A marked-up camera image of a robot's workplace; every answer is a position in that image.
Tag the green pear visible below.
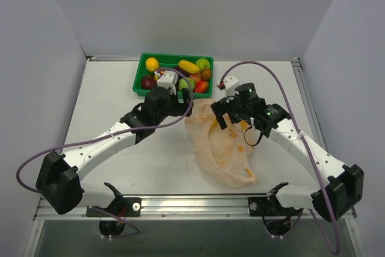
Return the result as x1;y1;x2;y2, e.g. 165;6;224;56
178;78;196;91

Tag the brown kiwi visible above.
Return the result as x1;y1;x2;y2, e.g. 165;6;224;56
200;68;212;81

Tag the orange translucent plastic bag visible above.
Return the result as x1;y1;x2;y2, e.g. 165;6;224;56
185;99;257;188

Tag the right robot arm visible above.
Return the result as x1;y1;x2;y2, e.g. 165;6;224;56
211;77;364;222

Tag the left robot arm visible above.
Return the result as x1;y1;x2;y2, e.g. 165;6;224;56
35;87;193;215

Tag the red yellow mango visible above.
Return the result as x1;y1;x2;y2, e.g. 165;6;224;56
194;80;209;94

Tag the purple grape bunch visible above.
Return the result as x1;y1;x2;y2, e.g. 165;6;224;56
172;65;190;81

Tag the pink peach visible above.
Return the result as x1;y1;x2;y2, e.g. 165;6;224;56
189;72;202;83

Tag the dark red apple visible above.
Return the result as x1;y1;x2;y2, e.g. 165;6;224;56
141;75;157;90

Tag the yellow starfruit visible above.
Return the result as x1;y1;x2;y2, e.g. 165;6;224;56
178;60;200;74

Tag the green apple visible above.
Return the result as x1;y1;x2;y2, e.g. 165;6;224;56
195;58;211;71

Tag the green plastic tray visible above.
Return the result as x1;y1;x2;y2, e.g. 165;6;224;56
132;52;214;99

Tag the yellow lemon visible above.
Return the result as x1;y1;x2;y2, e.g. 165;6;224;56
145;57;159;73

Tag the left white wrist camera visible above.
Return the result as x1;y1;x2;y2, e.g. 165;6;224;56
155;70;178;95

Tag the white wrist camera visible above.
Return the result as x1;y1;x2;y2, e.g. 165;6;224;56
155;70;178;95
217;76;239;96

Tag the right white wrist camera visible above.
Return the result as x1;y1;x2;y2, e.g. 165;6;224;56
217;76;239;96

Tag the aluminium front rail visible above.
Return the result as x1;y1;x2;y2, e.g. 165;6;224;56
34;194;305;220

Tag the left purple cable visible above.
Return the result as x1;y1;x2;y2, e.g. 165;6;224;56
16;67;196;238

